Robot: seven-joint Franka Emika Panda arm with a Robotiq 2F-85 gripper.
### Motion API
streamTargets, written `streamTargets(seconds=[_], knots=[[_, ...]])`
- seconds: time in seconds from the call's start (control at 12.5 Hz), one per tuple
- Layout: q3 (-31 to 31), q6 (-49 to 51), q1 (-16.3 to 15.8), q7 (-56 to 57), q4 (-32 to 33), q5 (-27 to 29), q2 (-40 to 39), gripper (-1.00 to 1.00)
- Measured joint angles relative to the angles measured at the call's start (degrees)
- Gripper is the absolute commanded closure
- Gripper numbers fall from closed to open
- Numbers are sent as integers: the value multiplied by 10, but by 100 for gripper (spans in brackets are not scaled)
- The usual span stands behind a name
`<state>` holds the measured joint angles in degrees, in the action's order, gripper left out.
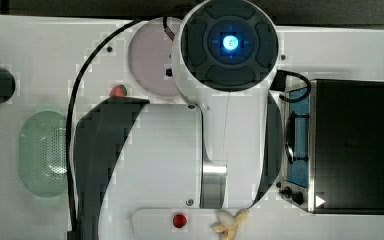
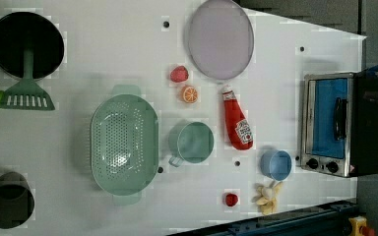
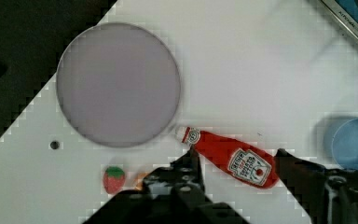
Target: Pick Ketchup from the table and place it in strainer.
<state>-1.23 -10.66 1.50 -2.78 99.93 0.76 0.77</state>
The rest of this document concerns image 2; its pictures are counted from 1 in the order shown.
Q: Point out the plush orange slice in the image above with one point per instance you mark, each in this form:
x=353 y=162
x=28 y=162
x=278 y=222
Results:
x=189 y=94

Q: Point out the yellow red clamp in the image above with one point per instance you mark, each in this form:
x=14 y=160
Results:
x=359 y=227

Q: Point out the plush peeled banana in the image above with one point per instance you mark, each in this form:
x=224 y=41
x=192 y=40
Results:
x=267 y=200

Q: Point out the green plastic strainer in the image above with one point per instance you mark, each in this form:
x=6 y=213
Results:
x=124 y=145

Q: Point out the black round pan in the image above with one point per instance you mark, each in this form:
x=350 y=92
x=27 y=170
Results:
x=47 y=44

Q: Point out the silver toaster oven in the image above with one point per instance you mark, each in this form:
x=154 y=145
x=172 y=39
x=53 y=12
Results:
x=339 y=127

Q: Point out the red plush ketchup bottle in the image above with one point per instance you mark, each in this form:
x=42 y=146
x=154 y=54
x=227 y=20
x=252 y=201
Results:
x=237 y=126

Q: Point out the green mug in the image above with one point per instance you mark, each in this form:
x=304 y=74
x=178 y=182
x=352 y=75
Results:
x=191 y=142

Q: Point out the blue metal frame rail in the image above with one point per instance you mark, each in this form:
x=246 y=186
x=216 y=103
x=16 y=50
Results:
x=322 y=220

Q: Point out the dark grey cup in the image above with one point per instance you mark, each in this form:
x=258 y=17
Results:
x=16 y=200

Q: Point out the plush strawberry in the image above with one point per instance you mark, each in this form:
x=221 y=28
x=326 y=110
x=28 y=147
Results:
x=179 y=74

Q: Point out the blue cup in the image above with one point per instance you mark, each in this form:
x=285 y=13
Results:
x=276 y=164

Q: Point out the green slotted spatula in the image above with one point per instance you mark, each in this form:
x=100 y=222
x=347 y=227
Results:
x=26 y=94

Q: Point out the small red plush fruit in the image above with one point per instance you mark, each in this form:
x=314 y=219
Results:
x=231 y=199

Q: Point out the grey round plate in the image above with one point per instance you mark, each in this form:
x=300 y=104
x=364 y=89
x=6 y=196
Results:
x=220 y=39

